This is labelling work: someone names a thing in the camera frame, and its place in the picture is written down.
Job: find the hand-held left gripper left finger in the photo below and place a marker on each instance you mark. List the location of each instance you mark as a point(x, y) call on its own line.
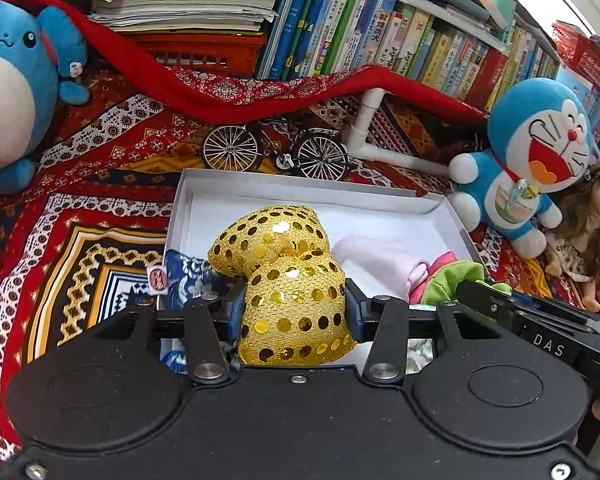
point(237, 310)

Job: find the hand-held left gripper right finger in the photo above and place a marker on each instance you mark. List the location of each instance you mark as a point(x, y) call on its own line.
point(352, 310)

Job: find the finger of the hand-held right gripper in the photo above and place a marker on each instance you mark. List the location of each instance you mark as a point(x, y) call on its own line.
point(485, 297)

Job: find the green textured cloth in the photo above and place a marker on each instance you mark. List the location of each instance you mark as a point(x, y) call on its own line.
point(450, 280)

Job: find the pale purple cloth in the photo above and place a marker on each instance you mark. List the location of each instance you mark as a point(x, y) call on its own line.
point(375, 260)

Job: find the blue floral fabric pouch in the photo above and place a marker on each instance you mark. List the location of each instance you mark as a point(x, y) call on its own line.
point(190, 275)

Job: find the gold sequin fabric hat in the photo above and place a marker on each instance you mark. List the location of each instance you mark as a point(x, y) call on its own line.
point(290, 280)

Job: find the white cardboard box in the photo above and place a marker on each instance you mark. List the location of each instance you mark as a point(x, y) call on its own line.
point(260, 195)

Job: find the miniature metal bicycle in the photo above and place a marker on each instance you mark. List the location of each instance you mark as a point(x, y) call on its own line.
point(230, 147)

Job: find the red patterned blanket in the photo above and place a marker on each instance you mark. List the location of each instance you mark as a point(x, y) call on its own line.
point(80, 240)

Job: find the white plastic pipe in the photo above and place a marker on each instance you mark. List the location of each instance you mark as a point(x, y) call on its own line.
point(367, 125)

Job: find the blue cat plush toy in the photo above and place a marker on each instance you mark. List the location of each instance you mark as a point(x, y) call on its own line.
point(530, 110)

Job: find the red plastic crate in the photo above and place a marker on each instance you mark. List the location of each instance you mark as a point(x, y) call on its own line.
point(205, 55)

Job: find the red mesh basket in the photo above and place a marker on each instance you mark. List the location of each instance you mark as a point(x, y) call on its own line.
point(585, 55)

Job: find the red scarf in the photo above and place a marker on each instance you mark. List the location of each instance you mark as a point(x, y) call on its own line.
point(130, 60)

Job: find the row of colourful books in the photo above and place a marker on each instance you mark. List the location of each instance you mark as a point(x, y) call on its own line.
point(380, 35)

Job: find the blue round plush toy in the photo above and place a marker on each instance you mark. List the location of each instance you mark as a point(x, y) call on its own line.
point(10, 25)

